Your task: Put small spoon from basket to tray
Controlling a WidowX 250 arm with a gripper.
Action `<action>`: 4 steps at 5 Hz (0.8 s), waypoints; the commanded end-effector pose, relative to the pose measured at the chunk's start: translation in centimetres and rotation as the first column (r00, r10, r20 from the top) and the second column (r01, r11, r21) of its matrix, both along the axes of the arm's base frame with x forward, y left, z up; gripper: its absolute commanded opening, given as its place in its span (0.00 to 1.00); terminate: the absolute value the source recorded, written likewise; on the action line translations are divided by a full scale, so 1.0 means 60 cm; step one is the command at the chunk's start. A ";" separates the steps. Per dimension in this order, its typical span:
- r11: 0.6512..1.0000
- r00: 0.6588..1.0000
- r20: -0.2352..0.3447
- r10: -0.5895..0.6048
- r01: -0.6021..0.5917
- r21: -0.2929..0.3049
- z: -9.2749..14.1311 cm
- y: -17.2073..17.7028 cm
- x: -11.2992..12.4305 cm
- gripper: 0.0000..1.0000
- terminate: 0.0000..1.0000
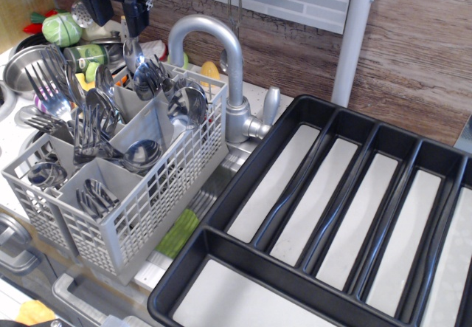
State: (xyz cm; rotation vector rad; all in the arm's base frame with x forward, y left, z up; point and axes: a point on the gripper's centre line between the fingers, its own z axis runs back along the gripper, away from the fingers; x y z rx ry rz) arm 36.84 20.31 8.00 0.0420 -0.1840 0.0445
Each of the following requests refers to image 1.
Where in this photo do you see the small steel spoon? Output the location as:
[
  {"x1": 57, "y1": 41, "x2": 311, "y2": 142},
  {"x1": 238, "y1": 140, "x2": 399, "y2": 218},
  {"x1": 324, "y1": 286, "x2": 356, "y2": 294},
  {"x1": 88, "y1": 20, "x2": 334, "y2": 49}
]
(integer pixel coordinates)
[{"x1": 122, "y1": 38, "x2": 145, "y2": 74}]

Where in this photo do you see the large steel spoon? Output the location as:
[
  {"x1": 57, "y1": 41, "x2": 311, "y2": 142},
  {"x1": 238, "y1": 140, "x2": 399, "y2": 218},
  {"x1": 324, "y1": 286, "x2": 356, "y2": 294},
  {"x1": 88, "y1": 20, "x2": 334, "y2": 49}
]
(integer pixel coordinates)
[{"x1": 167, "y1": 86, "x2": 207, "y2": 131}]

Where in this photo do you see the steel spoon bowl centre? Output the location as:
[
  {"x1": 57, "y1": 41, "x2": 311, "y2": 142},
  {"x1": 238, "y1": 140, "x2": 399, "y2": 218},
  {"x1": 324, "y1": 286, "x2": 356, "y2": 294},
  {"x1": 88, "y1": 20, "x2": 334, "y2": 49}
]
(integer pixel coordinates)
[{"x1": 122, "y1": 140, "x2": 162, "y2": 174}]

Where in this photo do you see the grey plastic cutlery basket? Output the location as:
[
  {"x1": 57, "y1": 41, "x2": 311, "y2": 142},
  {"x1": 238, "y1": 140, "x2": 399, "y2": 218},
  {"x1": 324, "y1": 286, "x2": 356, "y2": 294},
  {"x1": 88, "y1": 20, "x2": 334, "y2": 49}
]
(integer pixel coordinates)
[{"x1": 2, "y1": 66, "x2": 228, "y2": 284}]

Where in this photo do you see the steel spoon bowl front-left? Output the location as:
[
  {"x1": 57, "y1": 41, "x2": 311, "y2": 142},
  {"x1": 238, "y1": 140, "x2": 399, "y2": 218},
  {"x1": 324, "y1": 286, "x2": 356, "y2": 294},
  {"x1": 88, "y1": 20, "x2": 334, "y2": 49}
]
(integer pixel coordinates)
[{"x1": 27, "y1": 162, "x2": 67, "y2": 188}]

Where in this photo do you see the black cutlery tray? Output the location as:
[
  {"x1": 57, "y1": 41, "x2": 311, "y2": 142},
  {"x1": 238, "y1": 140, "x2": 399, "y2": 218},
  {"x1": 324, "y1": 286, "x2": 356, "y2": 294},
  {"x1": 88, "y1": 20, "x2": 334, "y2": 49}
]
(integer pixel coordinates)
[{"x1": 147, "y1": 95, "x2": 471, "y2": 326}]

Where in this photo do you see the small hanging grater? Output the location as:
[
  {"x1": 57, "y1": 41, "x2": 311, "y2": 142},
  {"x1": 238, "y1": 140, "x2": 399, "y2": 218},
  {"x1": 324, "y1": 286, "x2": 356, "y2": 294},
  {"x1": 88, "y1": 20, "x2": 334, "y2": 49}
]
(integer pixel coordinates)
[{"x1": 120, "y1": 16, "x2": 130, "y2": 43}]

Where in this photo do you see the small hanging strainer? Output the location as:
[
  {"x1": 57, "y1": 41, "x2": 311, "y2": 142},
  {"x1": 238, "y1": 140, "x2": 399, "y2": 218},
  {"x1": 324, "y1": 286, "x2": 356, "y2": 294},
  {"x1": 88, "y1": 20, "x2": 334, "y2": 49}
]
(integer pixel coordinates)
[{"x1": 71, "y1": 0, "x2": 94, "y2": 28}]

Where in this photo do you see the green toy cabbage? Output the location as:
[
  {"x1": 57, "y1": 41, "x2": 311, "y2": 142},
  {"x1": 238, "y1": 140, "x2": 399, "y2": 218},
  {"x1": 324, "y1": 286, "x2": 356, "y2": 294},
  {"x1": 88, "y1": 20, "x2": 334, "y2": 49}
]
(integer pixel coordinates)
[{"x1": 42, "y1": 13, "x2": 83, "y2": 47}]

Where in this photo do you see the green labelled toy can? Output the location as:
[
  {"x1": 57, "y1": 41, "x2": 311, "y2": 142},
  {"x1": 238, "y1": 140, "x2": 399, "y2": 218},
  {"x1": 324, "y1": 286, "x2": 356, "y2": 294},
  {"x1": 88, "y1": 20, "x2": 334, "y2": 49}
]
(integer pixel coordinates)
[{"x1": 63, "y1": 44, "x2": 109, "y2": 72}]

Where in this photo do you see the steel spoons back compartment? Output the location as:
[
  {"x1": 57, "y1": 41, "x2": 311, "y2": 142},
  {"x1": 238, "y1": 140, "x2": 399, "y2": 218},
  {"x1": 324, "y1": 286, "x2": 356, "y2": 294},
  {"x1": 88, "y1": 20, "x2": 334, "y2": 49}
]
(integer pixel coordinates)
[{"x1": 133, "y1": 56, "x2": 176, "y2": 101}]

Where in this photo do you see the red toy pepper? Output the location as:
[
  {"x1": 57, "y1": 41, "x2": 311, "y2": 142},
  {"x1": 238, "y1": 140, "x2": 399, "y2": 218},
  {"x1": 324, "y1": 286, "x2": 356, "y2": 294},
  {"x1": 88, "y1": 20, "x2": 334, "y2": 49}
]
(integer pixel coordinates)
[{"x1": 23, "y1": 9, "x2": 58, "y2": 35}]

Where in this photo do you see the yellow toy lemon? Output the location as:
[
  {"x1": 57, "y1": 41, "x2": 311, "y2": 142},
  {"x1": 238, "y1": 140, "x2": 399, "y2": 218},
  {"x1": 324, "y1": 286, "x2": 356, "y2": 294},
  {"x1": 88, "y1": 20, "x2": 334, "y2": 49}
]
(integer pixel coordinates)
[{"x1": 200, "y1": 61, "x2": 221, "y2": 80}]

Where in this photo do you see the large steel fork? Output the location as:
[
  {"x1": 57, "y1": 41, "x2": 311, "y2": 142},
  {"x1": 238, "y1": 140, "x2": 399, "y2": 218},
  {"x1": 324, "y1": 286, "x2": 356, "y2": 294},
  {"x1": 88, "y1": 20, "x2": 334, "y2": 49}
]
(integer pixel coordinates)
[{"x1": 25, "y1": 47, "x2": 72, "y2": 123}]

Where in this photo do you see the steel fork cluster centre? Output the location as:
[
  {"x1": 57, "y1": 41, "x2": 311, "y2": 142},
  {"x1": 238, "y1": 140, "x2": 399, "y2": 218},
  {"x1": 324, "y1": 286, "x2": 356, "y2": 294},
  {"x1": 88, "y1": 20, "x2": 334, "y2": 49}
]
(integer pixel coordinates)
[{"x1": 73, "y1": 88, "x2": 122, "y2": 165}]

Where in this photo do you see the stainless steel pot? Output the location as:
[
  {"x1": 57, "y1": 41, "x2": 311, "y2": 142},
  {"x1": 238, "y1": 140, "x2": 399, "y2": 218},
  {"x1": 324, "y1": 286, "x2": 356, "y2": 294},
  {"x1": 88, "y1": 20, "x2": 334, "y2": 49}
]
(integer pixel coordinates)
[{"x1": 3, "y1": 45, "x2": 46, "y2": 100}]

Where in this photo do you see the silver toy faucet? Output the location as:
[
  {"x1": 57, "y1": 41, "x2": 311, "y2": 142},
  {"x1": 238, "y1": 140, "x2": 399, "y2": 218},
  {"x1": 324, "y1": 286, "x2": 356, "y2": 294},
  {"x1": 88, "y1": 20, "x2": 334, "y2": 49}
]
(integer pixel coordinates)
[{"x1": 168, "y1": 15, "x2": 281, "y2": 143}]

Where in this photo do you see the green striped sponge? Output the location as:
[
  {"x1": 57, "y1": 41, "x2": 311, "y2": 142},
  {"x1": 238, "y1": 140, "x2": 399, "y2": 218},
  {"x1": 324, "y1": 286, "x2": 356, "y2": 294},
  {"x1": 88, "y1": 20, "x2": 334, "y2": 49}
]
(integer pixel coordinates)
[{"x1": 156, "y1": 209, "x2": 200, "y2": 259}]

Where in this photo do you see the yellow cloth corner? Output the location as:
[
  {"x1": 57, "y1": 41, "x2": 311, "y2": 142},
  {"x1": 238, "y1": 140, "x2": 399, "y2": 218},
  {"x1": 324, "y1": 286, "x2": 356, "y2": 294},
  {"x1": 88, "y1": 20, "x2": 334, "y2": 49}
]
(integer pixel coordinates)
[{"x1": 15, "y1": 300, "x2": 56, "y2": 326}]

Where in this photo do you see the white metal post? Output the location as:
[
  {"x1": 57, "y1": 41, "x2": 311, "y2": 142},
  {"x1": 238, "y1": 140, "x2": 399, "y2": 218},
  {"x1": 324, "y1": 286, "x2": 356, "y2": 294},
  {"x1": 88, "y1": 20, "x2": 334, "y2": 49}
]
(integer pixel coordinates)
[{"x1": 331, "y1": 0, "x2": 374, "y2": 107}]

